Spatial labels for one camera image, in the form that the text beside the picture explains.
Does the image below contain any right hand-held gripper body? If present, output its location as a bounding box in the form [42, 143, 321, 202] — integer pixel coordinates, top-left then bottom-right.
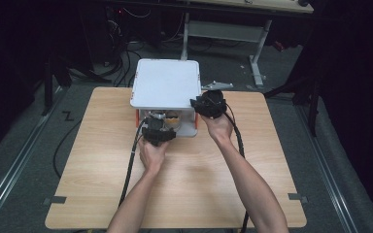
[200, 80, 234, 119]

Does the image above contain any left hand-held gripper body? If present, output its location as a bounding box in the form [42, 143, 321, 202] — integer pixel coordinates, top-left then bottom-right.
[141, 111, 167, 147]

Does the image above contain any white two-tier shoe rack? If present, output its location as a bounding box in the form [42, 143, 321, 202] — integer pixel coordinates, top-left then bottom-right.
[129, 57, 204, 138]

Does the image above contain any person's left hand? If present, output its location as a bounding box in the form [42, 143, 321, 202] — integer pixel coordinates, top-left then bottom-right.
[138, 138, 171, 178]

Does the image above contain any person's right hand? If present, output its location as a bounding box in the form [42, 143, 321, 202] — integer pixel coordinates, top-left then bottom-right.
[200, 113, 235, 146]

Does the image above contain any desk with white legs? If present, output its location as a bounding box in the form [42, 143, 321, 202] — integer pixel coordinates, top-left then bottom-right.
[161, 0, 315, 89]

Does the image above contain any black metal stand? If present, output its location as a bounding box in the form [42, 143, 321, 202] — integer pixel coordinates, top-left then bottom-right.
[263, 72, 322, 138]
[41, 52, 73, 117]

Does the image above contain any grey tape strip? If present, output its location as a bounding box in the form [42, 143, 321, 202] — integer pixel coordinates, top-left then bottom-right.
[288, 192, 309, 204]
[43, 195, 68, 206]

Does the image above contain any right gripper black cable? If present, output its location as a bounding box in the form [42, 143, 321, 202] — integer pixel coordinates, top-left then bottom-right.
[222, 102, 251, 233]

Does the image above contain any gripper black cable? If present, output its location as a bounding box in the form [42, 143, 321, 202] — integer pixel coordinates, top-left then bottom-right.
[222, 102, 251, 233]
[118, 116, 150, 209]

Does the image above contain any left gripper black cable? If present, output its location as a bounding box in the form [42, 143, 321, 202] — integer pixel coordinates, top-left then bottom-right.
[118, 116, 150, 209]

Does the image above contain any bundle of black cables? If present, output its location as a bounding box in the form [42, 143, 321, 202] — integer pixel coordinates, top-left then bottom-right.
[105, 6, 145, 88]

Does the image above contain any black cable on floor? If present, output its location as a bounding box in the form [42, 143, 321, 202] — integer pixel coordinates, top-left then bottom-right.
[52, 117, 84, 180]

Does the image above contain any metal floor rail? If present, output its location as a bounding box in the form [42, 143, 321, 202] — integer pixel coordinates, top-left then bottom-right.
[0, 86, 68, 225]
[295, 104, 359, 233]

